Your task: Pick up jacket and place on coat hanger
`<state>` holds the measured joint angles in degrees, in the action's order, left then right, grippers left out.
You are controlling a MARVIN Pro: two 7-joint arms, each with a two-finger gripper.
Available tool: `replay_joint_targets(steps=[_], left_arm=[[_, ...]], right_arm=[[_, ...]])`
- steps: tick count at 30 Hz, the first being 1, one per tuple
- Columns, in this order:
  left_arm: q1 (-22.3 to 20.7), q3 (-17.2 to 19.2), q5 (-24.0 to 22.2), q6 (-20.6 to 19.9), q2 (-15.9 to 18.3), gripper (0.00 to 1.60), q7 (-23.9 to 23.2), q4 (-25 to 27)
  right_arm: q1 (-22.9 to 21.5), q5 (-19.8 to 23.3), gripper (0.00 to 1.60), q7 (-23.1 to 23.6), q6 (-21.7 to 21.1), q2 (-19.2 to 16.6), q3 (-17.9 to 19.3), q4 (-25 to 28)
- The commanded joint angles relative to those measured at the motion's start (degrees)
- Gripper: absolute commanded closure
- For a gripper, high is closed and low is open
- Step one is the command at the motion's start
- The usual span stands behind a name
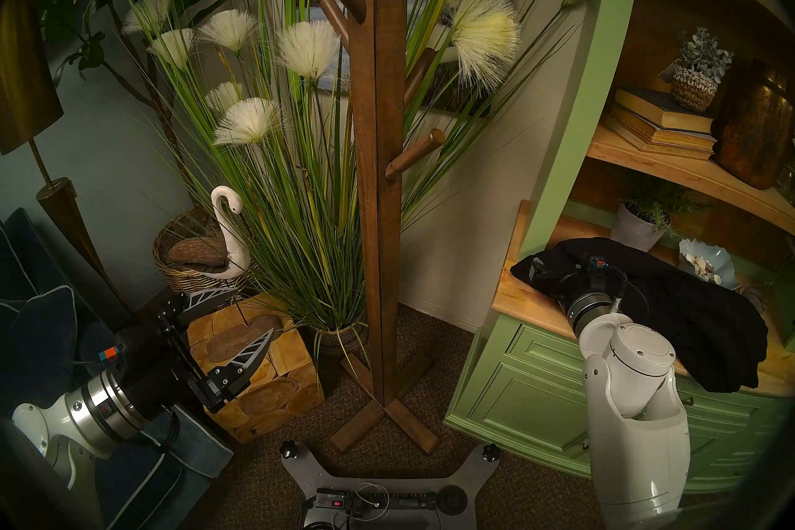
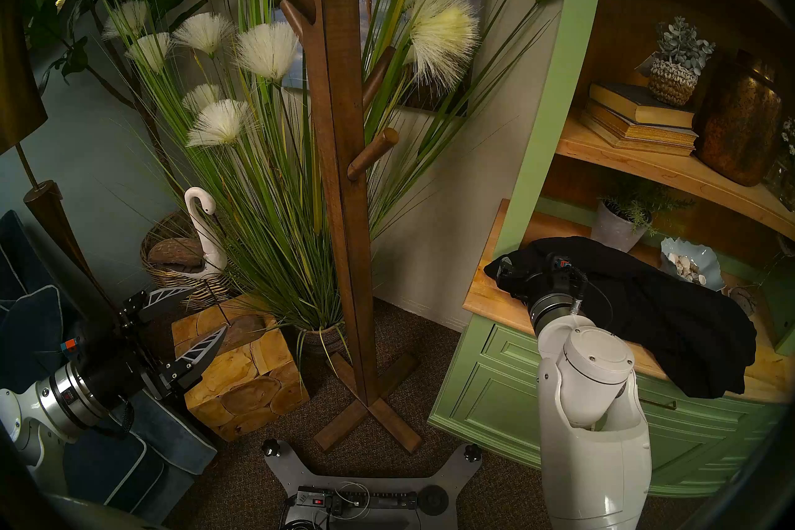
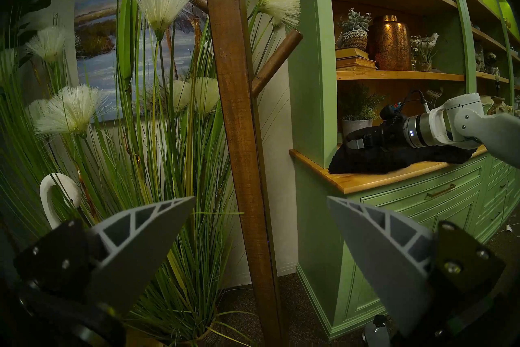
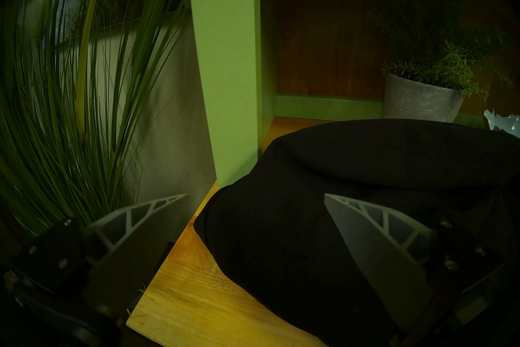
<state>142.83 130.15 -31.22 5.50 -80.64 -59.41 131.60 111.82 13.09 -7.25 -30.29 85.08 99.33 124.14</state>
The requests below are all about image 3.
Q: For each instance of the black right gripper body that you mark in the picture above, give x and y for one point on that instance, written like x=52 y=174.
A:
x=388 y=134

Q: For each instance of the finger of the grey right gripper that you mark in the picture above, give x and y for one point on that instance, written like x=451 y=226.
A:
x=356 y=144

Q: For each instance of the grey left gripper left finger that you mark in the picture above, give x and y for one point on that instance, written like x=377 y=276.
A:
x=138 y=244

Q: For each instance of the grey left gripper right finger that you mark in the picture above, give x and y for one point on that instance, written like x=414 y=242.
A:
x=382 y=256

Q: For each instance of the black jacket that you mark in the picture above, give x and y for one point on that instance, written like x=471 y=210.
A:
x=378 y=161

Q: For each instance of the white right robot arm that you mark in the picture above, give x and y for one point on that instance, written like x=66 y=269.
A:
x=487 y=130

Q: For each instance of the brown wooden coat rack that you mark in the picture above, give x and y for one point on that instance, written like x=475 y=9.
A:
x=235 y=106

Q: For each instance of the fern in grey pot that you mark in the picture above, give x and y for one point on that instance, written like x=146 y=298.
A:
x=357 y=126

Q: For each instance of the old book tan cover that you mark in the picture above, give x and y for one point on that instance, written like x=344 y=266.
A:
x=357 y=68
x=357 y=62

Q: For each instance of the glass vase with flowers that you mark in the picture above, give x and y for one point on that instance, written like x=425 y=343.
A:
x=425 y=65

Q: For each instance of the old book dark cover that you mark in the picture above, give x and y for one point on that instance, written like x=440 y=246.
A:
x=351 y=52

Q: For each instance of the green wooden shelf cabinet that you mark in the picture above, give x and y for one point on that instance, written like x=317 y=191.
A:
x=313 y=65

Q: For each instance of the white swan figurine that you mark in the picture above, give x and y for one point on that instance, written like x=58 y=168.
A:
x=67 y=183

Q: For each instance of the succulent in woven pot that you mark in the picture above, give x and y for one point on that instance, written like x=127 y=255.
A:
x=355 y=39

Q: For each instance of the shorebird figurine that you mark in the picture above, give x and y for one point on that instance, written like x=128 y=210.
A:
x=430 y=40

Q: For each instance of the tall grass plant white puffs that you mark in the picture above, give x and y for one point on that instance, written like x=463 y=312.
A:
x=162 y=0

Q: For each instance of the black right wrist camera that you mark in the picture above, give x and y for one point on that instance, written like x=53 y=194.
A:
x=393 y=109

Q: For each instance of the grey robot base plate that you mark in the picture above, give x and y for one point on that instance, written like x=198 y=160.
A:
x=375 y=332

